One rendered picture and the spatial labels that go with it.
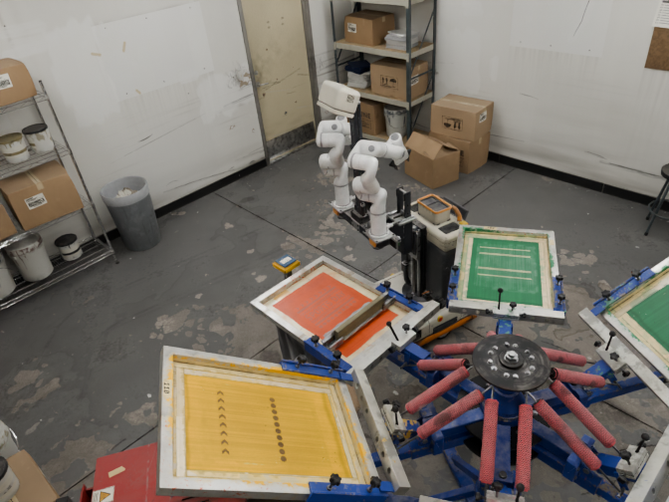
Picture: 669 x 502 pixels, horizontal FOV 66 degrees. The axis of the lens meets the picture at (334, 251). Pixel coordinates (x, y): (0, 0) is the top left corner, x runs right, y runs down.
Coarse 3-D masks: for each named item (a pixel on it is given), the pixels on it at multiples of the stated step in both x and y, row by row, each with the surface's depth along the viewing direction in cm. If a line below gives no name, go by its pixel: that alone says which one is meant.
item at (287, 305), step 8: (288, 296) 302; (296, 296) 301; (304, 296) 301; (280, 304) 297; (288, 304) 296; (296, 304) 296; (288, 312) 291; (296, 312) 290; (296, 320) 285; (304, 320) 284; (336, 320) 282; (304, 328) 279; (312, 328) 278; (328, 328) 277; (360, 328) 275; (320, 336) 273; (352, 336) 271; (360, 336) 270; (368, 336) 270; (344, 344) 267; (352, 344) 266; (360, 344) 266; (344, 352) 262; (352, 352) 262
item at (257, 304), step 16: (304, 272) 314; (352, 272) 309; (272, 288) 304; (368, 288) 299; (256, 304) 293; (400, 304) 283; (272, 320) 284; (400, 320) 272; (304, 336) 269; (384, 336) 264; (368, 352) 256
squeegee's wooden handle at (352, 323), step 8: (368, 304) 274; (376, 304) 276; (360, 312) 270; (368, 312) 273; (352, 320) 266; (360, 320) 270; (336, 328) 262; (344, 328) 262; (352, 328) 268; (336, 336) 262; (344, 336) 265
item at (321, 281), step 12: (324, 276) 314; (300, 288) 307; (312, 288) 306; (348, 288) 303; (360, 300) 293; (372, 300) 292; (348, 312) 286; (384, 312) 284; (372, 324) 277; (384, 324) 276
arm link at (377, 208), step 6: (378, 192) 294; (384, 192) 295; (366, 198) 298; (372, 198) 296; (378, 198) 294; (384, 198) 296; (372, 204) 303; (378, 204) 297; (384, 204) 300; (372, 210) 301; (378, 210) 300; (384, 210) 302
